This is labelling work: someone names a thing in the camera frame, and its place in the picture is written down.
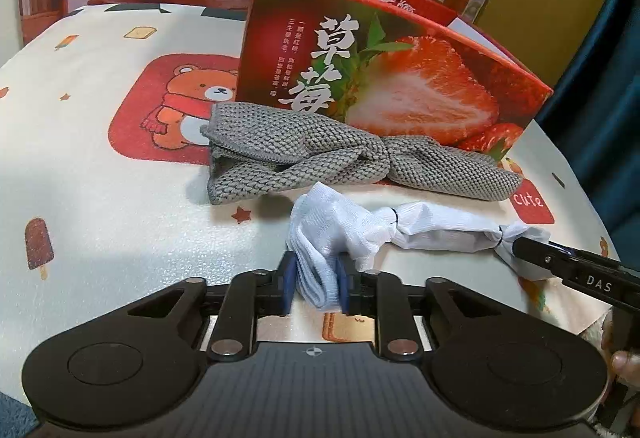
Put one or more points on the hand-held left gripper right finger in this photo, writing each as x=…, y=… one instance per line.
x=345, y=285

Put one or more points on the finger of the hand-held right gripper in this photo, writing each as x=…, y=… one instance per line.
x=542, y=254

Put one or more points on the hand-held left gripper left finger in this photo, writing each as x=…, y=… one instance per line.
x=289, y=283

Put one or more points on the white sock bundle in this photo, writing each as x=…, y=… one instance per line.
x=440, y=230

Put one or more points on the red strawberry print box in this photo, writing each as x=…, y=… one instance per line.
x=400, y=88

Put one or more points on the person's right hand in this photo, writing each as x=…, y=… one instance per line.
x=625, y=363

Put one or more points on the grey knit cloth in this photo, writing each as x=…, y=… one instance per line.
x=300, y=148

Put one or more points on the blue curtain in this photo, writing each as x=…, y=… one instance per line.
x=610, y=118

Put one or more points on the bear print table mat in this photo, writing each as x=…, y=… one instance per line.
x=100, y=168

